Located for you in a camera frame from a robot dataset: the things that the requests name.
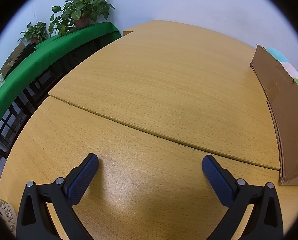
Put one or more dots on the leaf print paper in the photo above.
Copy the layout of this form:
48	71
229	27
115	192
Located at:
5	215

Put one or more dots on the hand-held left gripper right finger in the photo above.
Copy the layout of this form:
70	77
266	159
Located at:
217	180

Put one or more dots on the large potted green plant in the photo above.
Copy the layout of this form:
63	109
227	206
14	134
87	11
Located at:
83	7

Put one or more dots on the brown cardboard box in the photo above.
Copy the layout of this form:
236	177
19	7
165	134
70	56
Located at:
286	120

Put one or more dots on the black chair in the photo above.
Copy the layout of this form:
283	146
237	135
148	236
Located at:
87	51
10	130
42	85

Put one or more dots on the small potted green plant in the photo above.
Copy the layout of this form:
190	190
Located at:
36	31

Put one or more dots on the small green white packet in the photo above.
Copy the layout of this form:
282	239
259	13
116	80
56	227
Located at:
0	80

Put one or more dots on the flat cardboard box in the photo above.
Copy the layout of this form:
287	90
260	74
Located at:
12	58

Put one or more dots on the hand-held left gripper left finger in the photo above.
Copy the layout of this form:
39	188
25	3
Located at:
81	180

